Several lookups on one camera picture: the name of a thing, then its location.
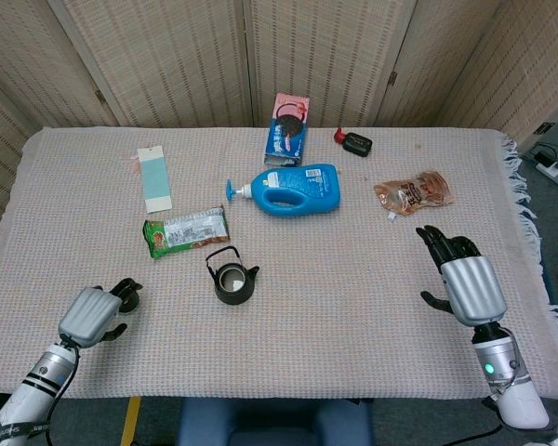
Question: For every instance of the black teapot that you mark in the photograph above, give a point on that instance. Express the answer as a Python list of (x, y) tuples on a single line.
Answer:
[(235, 295)]

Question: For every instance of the black bottle red cap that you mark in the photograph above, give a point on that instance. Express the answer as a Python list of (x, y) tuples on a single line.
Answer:
[(357, 143)]

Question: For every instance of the blue padded seat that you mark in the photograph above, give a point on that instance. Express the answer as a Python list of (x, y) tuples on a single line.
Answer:
[(274, 423)]

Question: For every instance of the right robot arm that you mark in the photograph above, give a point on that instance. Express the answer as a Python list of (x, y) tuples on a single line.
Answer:
[(502, 367)]

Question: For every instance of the white teal paper card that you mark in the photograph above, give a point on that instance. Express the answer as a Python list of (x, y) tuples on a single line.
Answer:
[(154, 179)]

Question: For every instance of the blue detergent pump bottle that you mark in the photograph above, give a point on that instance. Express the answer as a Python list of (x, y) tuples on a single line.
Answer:
[(307, 186)]

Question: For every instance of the blue pink cookie box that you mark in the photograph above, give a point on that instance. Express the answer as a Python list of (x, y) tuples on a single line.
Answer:
[(286, 135)]

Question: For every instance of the yellow floor tape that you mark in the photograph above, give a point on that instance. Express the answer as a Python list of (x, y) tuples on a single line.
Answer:
[(131, 420)]

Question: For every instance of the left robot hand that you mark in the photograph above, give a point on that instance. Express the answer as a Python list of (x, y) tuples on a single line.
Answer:
[(88, 316)]

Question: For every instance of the green snack packet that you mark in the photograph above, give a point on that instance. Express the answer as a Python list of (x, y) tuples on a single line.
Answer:
[(186, 231)]

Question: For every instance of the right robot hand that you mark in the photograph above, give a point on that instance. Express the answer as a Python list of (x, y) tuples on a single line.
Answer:
[(474, 288)]

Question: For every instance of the pale woven tablecloth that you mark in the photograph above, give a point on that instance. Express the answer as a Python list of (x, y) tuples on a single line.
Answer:
[(330, 325)]

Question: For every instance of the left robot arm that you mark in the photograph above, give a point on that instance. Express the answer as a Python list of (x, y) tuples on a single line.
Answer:
[(49, 369)]

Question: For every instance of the woven folding screen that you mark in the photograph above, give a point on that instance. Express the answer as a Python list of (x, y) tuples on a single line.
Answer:
[(176, 60)]

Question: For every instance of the brown spout pouch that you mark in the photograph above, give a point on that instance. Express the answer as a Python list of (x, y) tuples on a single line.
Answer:
[(414, 192)]

